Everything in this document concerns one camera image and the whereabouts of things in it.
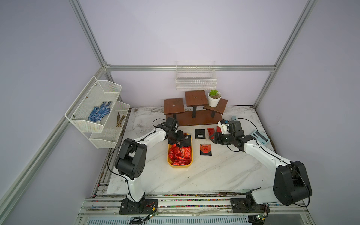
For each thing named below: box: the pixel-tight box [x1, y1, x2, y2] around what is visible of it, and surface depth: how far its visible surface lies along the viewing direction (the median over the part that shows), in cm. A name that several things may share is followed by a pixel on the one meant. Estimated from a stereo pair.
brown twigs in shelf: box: [116, 111, 126, 128], surface depth 97 cm
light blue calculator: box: [250, 130, 271, 147], surface depth 100 cm
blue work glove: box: [88, 101, 113, 123], surface depth 78 cm
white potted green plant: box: [207, 89, 222, 108], surface depth 97 cm
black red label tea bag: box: [199, 144, 212, 156], surface depth 97 cm
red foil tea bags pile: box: [168, 143, 192, 166], surface depth 90 cm
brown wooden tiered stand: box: [163, 90, 229, 127], surface depth 103 cm
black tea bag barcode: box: [194, 128, 206, 139], surface depth 106 cm
